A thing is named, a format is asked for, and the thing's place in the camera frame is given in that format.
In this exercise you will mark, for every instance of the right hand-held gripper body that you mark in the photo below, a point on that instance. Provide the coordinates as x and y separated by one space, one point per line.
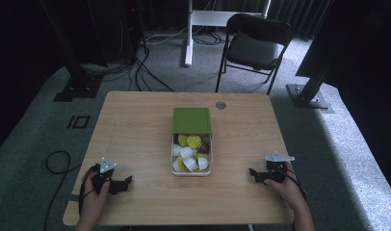
275 171

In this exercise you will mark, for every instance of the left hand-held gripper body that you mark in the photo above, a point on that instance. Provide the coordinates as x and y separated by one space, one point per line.
102 179

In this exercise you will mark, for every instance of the person's left hand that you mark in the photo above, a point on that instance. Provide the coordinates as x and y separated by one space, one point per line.
94 195

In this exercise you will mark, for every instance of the person's right hand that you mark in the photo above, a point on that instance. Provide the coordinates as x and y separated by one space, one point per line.
288 189

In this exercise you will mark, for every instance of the clear box of capsules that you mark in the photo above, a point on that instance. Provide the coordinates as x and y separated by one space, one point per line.
191 172

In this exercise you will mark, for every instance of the pile of coffee capsules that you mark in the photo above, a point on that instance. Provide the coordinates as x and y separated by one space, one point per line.
191 154

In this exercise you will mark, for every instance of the grey round table grommet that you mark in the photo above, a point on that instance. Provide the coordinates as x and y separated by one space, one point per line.
221 105

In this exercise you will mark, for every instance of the green box lid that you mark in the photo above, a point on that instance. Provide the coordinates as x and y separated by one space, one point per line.
191 120

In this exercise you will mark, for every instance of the black metal stand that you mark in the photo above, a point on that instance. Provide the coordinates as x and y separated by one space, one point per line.
78 80
312 83

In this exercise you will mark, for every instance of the black folding chair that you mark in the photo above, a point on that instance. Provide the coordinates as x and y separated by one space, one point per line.
254 48

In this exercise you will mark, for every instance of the dark curtain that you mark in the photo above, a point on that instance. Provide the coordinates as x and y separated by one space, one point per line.
299 16

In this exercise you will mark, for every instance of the white desk frame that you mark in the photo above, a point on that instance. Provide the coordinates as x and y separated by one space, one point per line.
196 19

